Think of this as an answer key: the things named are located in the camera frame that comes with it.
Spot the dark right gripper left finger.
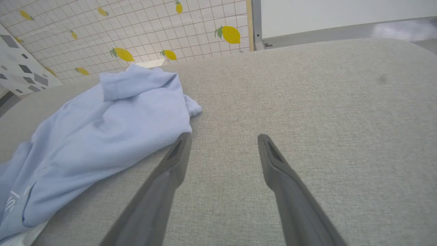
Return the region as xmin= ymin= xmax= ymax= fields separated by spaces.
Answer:
xmin=99 ymin=132 xmax=193 ymax=246

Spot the blue polo shirt white collar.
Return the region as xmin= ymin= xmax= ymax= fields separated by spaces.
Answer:
xmin=0 ymin=64 xmax=203 ymax=246

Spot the white panel with grey squares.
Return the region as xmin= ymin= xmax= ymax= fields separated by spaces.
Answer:
xmin=0 ymin=25 xmax=64 ymax=97

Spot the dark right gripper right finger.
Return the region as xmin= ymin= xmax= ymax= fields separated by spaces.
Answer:
xmin=258 ymin=134 xmax=348 ymax=246

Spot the lemon print grid panel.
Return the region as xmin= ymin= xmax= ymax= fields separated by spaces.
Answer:
xmin=0 ymin=0 xmax=253 ymax=85

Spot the white partition board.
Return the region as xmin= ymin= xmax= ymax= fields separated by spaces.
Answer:
xmin=254 ymin=0 xmax=437 ymax=50

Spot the grey fabric sofa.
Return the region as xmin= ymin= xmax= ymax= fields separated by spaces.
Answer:
xmin=0 ymin=38 xmax=437 ymax=246

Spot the light wooden panel frame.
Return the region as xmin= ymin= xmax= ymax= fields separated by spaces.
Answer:
xmin=245 ymin=0 xmax=255 ymax=52

